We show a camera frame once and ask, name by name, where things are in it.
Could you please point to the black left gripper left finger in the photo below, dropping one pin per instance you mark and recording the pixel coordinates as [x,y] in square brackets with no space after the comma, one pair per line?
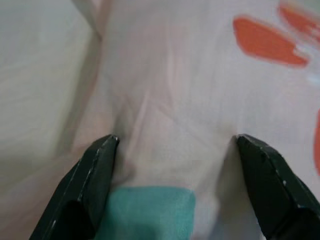
[75,190]

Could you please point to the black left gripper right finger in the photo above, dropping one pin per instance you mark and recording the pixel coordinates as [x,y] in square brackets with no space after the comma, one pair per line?
[275,200]

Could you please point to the white pillow with orange print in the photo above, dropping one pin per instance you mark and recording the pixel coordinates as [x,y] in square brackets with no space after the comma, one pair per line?
[190,95]

